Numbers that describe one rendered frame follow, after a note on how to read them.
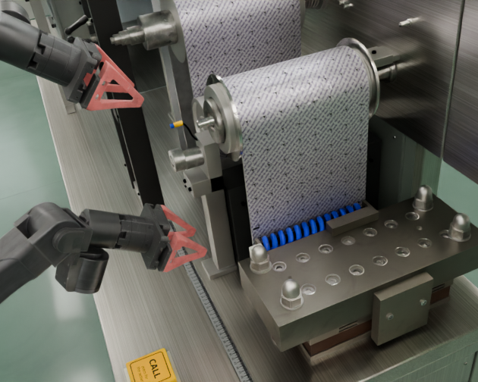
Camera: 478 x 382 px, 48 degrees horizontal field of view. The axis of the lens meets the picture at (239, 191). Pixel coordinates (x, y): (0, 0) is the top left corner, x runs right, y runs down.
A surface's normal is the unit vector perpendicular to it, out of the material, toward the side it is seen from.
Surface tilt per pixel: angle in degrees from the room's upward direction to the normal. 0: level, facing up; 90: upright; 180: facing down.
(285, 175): 90
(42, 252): 90
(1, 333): 0
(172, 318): 0
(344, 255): 0
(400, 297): 90
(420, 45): 90
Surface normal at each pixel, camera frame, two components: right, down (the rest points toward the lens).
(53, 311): -0.11, -0.80
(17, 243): -0.29, -0.66
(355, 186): 0.38, 0.51
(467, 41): -0.92, 0.30
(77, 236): 0.67, 0.37
